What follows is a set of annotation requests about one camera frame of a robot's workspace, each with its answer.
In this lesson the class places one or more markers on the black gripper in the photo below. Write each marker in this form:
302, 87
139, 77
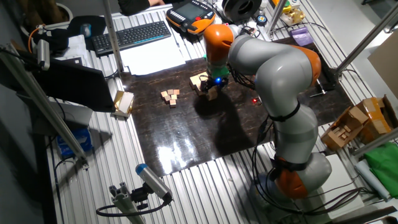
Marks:
217, 81

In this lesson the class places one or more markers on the forearm in black sleeve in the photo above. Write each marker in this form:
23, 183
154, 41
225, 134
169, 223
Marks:
133, 6

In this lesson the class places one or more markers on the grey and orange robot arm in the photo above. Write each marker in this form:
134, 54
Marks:
280, 71

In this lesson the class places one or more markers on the cardboard box with wood blocks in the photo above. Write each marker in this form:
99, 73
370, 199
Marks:
342, 133

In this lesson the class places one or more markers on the operator hand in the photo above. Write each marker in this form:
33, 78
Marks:
156, 2

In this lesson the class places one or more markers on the small wooden cube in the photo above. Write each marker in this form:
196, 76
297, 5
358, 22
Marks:
174, 96
170, 91
167, 98
176, 91
163, 93
172, 103

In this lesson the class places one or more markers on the dark marble pattern mat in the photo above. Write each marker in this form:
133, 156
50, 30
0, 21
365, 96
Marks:
186, 130

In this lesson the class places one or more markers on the white paper sheets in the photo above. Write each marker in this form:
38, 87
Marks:
152, 56

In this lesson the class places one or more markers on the black orange teach pendant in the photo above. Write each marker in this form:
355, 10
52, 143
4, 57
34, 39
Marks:
191, 15

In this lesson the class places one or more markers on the black blue tape measure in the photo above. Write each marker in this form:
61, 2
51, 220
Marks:
261, 20

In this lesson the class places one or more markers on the black filament spool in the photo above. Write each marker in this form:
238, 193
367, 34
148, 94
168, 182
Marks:
242, 9

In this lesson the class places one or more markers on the gold and white box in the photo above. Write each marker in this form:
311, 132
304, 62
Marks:
123, 102

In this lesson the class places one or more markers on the black computer keyboard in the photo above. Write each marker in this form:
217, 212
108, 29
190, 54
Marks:
132, 37

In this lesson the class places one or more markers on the purple plastic bag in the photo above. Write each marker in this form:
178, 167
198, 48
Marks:
301, 35

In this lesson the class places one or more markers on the clear gold trinket box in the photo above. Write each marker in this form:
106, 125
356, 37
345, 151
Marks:
292, 15

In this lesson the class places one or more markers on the yellow green plastic object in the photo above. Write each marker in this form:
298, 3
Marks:
287, 7

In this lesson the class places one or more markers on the black mouse pad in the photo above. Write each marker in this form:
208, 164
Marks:
98, 25

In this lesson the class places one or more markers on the black laptop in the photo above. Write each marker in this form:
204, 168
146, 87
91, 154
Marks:
74, 84

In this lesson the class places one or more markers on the grey computer mouse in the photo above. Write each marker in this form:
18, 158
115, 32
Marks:
86, 30

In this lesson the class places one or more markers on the white paper pad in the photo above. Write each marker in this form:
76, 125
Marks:
76, 46

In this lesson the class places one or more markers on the short aluminium profile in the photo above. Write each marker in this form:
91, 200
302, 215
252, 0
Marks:
124, 205

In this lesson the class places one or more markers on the blue plastic pack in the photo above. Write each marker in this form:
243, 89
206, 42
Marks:
76, 141

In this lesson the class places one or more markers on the white round bucket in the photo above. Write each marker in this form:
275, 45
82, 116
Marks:
70, 14

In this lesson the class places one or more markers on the cardboard box with yellow tape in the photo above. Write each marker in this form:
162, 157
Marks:
377, 118

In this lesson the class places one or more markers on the brown cardboard sheet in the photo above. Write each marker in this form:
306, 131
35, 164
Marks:
387, 65

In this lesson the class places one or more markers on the white rolled sheet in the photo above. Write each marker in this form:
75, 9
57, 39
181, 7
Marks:
371, 179

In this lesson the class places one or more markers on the green cloth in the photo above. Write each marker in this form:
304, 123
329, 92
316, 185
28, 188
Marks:
384, 168

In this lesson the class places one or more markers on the aluminium extrusion post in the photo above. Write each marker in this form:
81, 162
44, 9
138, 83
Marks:
276, 12
112, 34
46, 109
376, 141
367, 39

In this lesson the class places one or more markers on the silver depth camera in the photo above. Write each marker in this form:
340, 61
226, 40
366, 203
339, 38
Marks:
43, 54
154, 182

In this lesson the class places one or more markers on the black metal frame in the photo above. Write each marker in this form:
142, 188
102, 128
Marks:
331, 79

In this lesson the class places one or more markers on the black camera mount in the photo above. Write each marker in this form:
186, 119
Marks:
140, 196

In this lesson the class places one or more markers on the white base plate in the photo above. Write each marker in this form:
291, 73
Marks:
342, 174

